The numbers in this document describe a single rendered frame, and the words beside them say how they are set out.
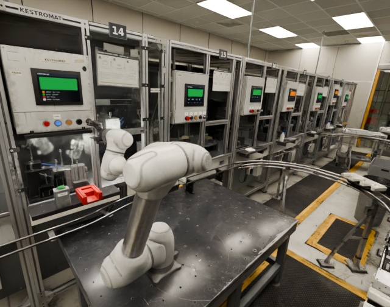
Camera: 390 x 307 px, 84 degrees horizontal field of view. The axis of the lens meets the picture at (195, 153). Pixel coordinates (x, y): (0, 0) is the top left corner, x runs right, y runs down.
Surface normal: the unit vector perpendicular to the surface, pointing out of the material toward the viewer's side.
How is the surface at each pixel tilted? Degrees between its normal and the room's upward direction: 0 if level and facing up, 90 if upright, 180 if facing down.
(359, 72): 90
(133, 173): 85
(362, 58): 90
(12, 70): 90
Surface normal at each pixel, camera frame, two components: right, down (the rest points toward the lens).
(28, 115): 0.69, 0.25
